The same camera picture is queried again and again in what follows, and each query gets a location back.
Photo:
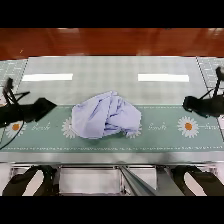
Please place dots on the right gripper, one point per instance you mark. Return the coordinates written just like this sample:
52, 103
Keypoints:
194, 104

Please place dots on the light blue shirt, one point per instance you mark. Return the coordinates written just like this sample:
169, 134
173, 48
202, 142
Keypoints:
106, 115

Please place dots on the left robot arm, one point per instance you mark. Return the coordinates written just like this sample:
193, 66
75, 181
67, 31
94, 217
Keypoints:
10, 113

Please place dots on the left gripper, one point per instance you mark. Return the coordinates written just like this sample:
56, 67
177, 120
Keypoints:
39, 107

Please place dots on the silver frame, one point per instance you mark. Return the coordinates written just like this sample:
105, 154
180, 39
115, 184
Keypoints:
140, 183

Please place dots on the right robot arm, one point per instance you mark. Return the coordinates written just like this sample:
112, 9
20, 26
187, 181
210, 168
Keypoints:
215, 106

